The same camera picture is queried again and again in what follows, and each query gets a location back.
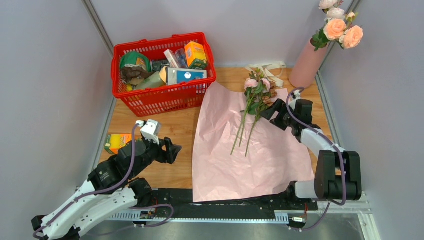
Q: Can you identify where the blue white carton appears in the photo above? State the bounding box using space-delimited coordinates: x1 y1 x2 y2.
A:
166 67 208 86

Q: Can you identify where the pink cylindrical vase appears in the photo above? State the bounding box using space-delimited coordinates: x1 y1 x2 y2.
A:
289 39 328 88

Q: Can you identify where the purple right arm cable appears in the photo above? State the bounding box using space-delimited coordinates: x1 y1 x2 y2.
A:
286 87 348 233

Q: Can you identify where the green bottle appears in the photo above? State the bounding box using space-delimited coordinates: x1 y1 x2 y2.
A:
135 71 166 90

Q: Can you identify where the pink flower stem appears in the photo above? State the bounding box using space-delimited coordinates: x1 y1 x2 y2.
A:
310 0 347 52

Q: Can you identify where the pink white small box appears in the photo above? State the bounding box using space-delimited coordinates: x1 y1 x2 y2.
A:
164 49 182 69

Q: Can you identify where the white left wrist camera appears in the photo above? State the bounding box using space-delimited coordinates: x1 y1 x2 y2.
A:
135 119 162 145

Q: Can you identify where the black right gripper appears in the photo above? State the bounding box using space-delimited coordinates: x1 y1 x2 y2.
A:
259 98 298 131

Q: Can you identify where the orange juice box on table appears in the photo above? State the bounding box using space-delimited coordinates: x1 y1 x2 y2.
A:
104 133 132 155

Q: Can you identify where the brown snack bag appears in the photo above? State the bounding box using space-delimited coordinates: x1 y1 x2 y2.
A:
120 64 154 86

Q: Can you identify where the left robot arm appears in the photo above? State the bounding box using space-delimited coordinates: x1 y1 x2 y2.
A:
31 137 182 240

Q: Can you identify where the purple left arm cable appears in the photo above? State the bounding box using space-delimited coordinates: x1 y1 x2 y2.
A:
33 123 175 240

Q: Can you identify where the orange box in basket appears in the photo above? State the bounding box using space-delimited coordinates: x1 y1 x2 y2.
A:
184 41 208 70

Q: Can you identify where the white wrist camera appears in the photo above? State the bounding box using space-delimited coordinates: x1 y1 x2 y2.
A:
135 119 162 145
290 90 301 101

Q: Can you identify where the peach rose flower stem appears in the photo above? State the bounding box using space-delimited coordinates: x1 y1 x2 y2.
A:
323 12 364 49

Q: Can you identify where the green snack bag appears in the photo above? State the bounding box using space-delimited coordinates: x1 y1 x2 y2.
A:
119 51 152 72

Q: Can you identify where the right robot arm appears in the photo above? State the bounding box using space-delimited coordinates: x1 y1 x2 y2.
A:
260 99 362 210

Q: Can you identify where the cream ribbon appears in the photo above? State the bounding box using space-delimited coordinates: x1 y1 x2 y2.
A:
245 61 287 88

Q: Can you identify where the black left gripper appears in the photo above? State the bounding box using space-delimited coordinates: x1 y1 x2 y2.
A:
130 135 183 178

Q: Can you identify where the clear plastic package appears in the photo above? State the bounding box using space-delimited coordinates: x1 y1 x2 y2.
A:
175 48 188 69

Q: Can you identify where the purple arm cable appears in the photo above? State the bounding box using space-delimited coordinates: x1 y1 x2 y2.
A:
286 87 348 233
33 123 175 240

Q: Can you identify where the red plastic shopping basket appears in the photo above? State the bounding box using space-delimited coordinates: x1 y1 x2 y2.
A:
110 32 217 117

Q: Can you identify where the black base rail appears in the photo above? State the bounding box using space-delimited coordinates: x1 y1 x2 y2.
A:
109 188 319 229

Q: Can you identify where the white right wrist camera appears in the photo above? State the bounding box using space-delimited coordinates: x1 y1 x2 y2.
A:
290 90 301 101

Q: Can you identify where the pink wrapping paper sheet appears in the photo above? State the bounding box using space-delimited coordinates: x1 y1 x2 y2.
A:
192 82 315 202

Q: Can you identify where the dark patterned packet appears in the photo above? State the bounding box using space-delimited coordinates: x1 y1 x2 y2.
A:
150 59 170 72

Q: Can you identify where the purple flower bouquet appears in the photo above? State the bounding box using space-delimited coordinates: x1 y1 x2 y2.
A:
230 67 278 155

